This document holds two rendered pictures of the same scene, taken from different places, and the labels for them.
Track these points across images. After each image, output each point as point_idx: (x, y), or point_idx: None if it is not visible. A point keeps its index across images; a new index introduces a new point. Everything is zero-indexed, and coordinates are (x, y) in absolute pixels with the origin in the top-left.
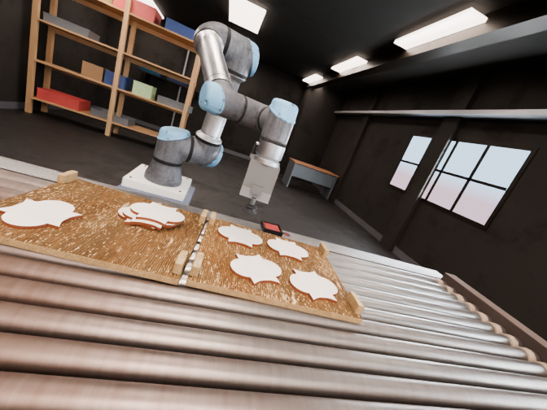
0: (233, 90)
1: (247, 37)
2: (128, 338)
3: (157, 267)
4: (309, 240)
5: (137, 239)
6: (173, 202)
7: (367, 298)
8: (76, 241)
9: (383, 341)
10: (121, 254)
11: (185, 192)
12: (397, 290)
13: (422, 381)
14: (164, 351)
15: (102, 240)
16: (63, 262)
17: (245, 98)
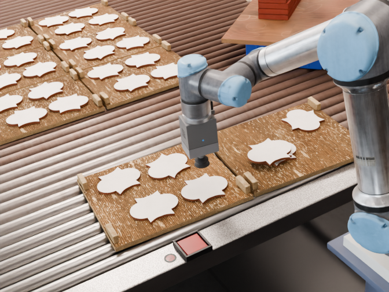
0: (247, 55)
1: (353, 11)
2: None
3: (218, 134)
4: (134, 274)
5: (250, 139)
6: (312, 200)
7: (61, 214)
8: (265, 123)
9: (61, 182)
10: (241, 129)
11: (357, 248)
12: (8, 258)
13: (42, 171)
14: (178, 123)
15: (260, 129)
16: None
17: (236, 62)
